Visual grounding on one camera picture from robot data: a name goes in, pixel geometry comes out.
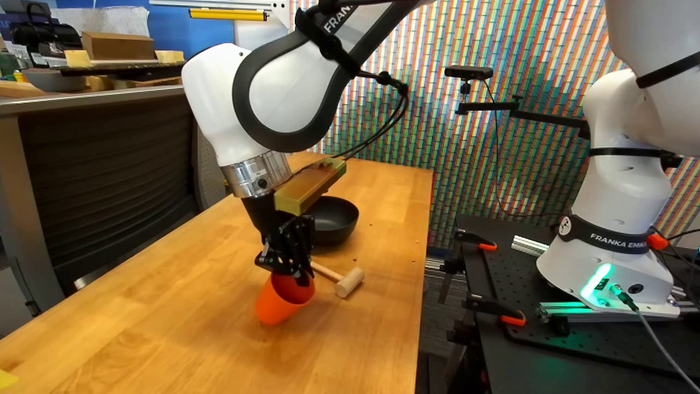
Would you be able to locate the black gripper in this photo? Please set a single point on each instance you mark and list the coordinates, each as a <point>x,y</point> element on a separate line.
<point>264,218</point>

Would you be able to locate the orange plastic cup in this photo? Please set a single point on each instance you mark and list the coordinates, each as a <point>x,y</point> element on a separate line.
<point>276,307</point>

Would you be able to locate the black perforated robot base table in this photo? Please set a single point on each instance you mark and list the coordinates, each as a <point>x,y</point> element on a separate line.
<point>553,358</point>

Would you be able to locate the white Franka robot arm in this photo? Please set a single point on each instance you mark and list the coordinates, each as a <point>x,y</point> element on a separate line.
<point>220,95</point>

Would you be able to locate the black bowl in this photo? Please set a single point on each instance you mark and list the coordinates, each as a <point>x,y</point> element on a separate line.
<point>337,219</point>

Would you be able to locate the small wooden mallet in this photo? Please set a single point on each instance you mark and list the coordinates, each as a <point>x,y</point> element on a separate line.
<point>350,280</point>

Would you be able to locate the wooden block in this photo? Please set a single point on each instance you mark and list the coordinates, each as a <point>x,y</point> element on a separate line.
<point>307,186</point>

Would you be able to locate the black orange bar clamp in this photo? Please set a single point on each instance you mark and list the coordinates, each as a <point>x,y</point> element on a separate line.
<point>473,240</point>
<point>494,310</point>

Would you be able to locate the grey mesh office chair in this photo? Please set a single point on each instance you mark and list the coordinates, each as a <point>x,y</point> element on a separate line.
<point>109,189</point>

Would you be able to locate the pale yellow foam block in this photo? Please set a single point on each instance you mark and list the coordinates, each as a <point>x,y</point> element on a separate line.
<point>170,58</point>

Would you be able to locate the multicolour patterned backdrop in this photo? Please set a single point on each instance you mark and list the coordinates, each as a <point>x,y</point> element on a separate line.
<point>510,167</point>

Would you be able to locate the short silver aluminium bar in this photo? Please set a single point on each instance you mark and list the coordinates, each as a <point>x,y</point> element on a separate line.
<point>528,246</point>

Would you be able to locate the yellow bar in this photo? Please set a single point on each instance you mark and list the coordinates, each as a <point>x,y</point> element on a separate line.
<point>226,13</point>

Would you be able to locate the wooden box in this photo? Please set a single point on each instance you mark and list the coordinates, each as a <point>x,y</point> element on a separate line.
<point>116,45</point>

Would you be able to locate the black external camera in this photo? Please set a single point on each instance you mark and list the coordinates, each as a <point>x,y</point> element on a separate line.
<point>469,72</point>

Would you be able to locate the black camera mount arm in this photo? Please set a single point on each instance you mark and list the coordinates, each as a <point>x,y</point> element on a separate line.
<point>526,110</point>

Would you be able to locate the silver aluminium rail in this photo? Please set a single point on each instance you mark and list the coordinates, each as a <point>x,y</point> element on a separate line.
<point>575,310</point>

